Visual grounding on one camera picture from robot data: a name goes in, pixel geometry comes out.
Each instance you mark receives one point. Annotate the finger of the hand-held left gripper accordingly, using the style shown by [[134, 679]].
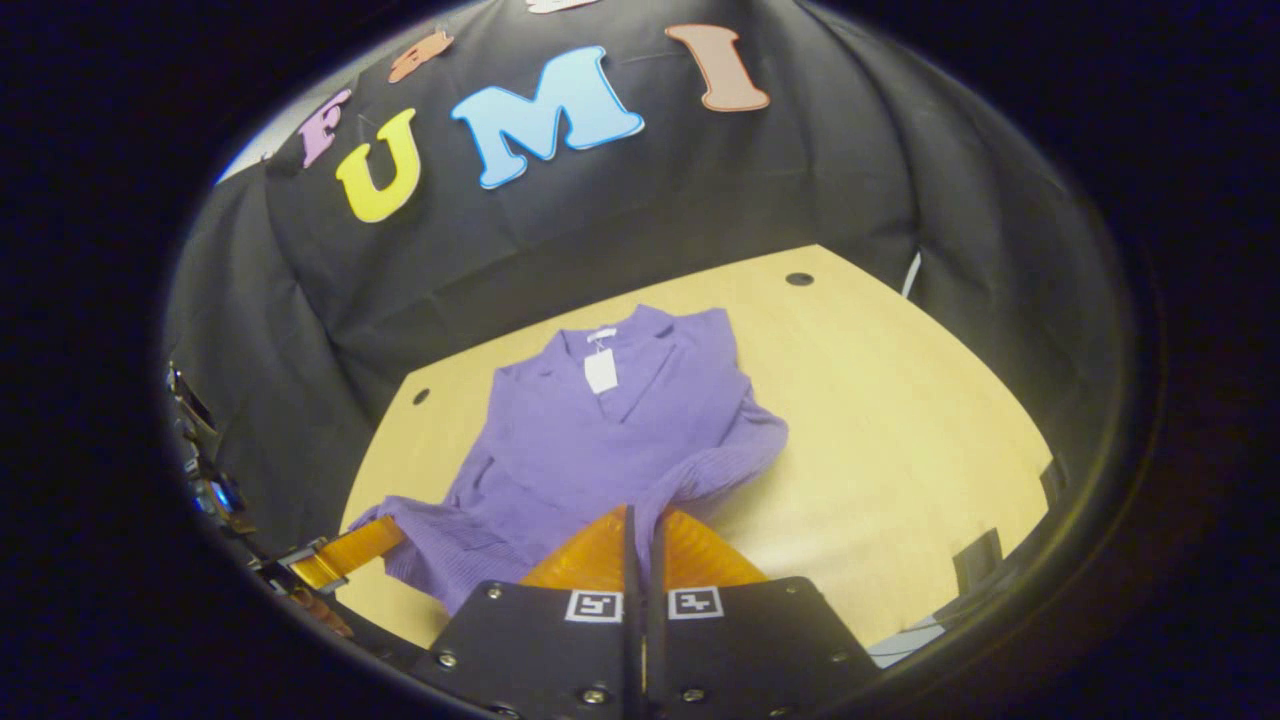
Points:
[[325, 612], [350, 550]]

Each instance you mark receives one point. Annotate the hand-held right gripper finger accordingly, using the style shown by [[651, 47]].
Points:
[[632, 650], [657, 650]]

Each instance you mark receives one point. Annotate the purple shirt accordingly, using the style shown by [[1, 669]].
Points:
[[600, 440]]

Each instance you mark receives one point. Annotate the white garment hang tag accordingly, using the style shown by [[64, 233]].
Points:
[[600, 370]]

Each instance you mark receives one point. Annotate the black table clamp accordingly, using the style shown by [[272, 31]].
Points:
[[975, 560], [1050, 480]]

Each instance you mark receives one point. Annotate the black backdrop cloth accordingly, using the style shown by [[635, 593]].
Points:
[[700, 180]]

